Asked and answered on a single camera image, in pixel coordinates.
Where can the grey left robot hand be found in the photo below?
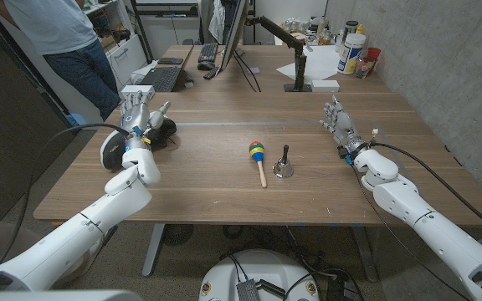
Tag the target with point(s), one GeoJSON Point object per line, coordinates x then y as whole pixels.
{"type": "Point", "coordinates": [134, 117]}

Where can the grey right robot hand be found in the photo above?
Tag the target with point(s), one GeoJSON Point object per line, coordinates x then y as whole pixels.
{"type": "Point", "coordinates": [345, 129]}

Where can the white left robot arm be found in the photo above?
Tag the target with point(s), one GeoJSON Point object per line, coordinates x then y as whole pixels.
{"type": "Point", "coordinates": [78, 234]}

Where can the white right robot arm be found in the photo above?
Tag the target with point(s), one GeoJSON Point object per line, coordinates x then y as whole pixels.
{"type": "Point", "coordinates": [425, 217]}

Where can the colourful striped wooden maraca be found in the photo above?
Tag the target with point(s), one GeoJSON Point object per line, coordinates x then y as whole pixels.
{"type": "Point", "coordinates": [257, 151]}

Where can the white power box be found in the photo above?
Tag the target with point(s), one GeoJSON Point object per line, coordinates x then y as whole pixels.
{"type": "Point", "coordinates": [149, 88]}

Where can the black sneaker with white sole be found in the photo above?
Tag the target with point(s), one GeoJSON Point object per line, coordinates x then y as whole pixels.
{"type": "Point", "coordinates": [111, 154]}

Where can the black laptop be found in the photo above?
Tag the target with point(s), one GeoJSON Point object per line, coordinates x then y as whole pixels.
{"type": "Point", "coordinates": [163, 78]}

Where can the white flat box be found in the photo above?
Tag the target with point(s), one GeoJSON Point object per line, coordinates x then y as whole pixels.
{"type": "Point", "coordinates": [324, 85]}

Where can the white drawer cabinet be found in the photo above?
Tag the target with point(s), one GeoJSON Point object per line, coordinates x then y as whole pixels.
{"type": "Point", "coordinates": [126, 58]}

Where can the clear plastic cup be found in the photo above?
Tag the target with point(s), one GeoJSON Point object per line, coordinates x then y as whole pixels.
{"type": "Point", "coordinates": [363, 67]}

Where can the black phone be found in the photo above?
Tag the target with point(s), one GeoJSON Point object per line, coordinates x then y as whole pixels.
{"type": "Point", "coordinates": [170, 61]}

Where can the white paper sheet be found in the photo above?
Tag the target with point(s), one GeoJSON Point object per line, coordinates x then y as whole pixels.
{"type": "Point", "coordinates": [320, 62]}

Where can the white wipes canister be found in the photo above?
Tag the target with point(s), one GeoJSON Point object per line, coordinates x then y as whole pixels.
{"type": "Point", "coordinates": [351, 53]}

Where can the red plastic cup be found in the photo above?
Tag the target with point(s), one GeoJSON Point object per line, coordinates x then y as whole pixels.
{"type": "Point", "coordinates": [374, 53]}

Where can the black computer mouse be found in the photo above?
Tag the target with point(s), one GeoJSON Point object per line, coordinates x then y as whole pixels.
{"type": "Point", "coordinates": [205, 66]}

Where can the black remote control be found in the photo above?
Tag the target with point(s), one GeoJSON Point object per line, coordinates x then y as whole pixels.
{"type": "Point", "coordinates": [211, 73]}

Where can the black keyboard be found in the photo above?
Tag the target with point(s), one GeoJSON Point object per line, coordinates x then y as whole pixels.
{"type": "Point", "coordinates": [208, 52]}

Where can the dark bottle with black cap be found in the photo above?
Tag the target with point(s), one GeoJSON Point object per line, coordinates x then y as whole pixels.
{"type": "Point", "coordinates": [350, 28]}

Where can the yellow bottle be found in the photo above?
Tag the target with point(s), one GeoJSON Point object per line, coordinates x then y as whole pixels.
{"type": "Point", "coordinates": [360, 29]}

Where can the pink sticky note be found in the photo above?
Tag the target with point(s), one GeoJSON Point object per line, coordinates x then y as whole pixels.
{"type": "Point", "coordinates": [253, 70]}

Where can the person in grey shirt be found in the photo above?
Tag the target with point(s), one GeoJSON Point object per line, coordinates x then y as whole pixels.
{"type": "Point", "coordinates": [57, 25]}

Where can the grey table leg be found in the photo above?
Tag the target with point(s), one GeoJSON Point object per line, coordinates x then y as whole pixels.
{"type": "Point", "coordinates": [365, 251]}
{"type": "Point", "coordinates": [153, 251]}

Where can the black round fan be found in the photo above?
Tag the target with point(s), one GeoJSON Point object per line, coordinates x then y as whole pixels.
{"type": "Point", "coordinates": [177, 233]}

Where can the white hanging cloth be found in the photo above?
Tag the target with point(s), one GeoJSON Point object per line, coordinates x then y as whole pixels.
{"type": "Point", "coordinates": [217, 18]}

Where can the dark brown cabinet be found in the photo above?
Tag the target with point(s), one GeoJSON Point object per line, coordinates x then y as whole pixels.
{"type": "Point", "coordinates": [6, 146]}

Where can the black computer monitor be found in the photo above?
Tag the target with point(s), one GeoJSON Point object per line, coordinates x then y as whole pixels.
{"type": "Point", "coordinates": [234, 29]}

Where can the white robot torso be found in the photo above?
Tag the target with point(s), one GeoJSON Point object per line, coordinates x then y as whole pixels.
{"type": "Point", "coordinates": [262, 267]}

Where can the grey finned module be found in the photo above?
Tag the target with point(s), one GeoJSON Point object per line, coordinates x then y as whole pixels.
{"type": "Point", "coordinates": [247, 290]}

